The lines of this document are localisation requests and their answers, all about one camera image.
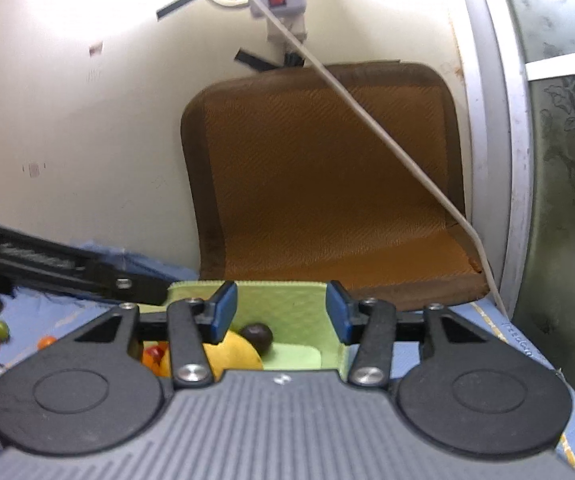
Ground short black tape strip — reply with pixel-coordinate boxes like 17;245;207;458
234;50;279;69

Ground brown seat cushion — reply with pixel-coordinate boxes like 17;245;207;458
180;60;491;312

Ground frosted window glass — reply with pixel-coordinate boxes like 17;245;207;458
497;0;575;403

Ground white window frame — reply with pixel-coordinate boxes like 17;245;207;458
460;0;535;312

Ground light green plastic basin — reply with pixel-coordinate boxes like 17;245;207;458
140;280;363;381

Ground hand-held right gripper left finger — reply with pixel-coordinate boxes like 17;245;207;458
70;281;239;388

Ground blue bed sheet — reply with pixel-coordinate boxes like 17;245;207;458
0;240;575;480

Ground long white cable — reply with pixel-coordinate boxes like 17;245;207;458
240;0;511;317

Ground yellow orange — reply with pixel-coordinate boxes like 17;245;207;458
160;330;264;377

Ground white power strip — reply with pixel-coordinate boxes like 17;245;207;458
250;0;309;43

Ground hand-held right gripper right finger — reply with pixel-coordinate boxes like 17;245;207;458
326;279;498;388

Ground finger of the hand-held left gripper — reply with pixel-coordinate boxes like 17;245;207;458
87;267;169;307

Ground dark purple plum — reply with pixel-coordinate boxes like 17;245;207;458
240;323;274;356

